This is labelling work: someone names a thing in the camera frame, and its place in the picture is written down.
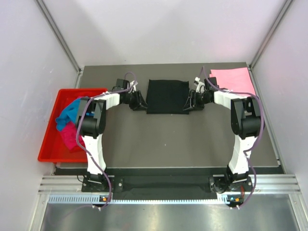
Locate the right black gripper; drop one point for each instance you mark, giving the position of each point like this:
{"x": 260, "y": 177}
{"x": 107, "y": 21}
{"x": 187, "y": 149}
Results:
{"x": 192, "y": 99}

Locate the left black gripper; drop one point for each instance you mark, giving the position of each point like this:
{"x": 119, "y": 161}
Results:
{"x": 139, "y": 101}

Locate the black t shirt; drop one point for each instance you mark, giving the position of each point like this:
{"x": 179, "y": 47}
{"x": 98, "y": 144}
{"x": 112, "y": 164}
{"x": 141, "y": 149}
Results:
{"x": 167, "y": 97}

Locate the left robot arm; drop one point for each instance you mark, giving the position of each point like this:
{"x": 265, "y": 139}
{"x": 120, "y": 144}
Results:
{"x": 91, "y": 121}

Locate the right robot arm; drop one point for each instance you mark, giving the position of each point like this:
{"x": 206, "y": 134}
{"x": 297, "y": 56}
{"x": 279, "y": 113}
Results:
{"x": 246, "y": 121}

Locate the pink folded t shirt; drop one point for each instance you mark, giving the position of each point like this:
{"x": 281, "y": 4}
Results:
{"x": 237, "y": 79}

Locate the blue t shirt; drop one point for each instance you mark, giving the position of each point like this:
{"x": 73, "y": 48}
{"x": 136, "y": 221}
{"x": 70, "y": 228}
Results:
{"x": 68, "y": 114}

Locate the magenta t shirt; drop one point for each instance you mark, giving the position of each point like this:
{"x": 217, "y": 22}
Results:
{"x": 68, "y": 135}

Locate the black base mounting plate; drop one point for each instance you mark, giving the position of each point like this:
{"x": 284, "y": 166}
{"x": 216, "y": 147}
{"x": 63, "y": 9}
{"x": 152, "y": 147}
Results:
{"x": 214, "y": 184}

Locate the red plastic bin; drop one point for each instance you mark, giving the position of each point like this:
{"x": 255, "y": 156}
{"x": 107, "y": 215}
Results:
{"x": 53, "y": 148}

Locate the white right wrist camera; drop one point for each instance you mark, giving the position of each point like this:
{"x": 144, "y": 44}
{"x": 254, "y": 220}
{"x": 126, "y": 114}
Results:
{"x": 200, "y": 86}

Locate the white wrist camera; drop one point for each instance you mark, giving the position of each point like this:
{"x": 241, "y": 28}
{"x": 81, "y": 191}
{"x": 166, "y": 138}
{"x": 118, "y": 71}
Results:
{"x": 200, "y": 86}
{"x": 132, "y": 86}

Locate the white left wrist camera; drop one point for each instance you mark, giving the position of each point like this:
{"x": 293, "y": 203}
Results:
{"x": 132, "y": 86}

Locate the grey slotted cable duct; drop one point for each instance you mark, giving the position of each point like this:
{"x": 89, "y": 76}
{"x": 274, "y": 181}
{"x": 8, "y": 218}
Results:
{"x": 96, "y": 199}

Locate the aluminium front rail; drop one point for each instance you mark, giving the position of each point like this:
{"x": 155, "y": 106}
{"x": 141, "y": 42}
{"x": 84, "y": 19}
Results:
{"x": 266, "y": 184}

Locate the right aluminium frame post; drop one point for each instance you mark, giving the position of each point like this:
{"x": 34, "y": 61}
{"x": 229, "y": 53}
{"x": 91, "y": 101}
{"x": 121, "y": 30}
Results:
{"x": 271, "y": 32}

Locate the aluminium frame post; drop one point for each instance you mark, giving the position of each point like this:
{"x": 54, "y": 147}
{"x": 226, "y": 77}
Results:
{"x": 56, "y": 31}
{"x": 271, "y": 32}

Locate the left aluminium frame post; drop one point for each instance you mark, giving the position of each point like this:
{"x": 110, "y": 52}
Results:
{"x": 56, "y": 31}

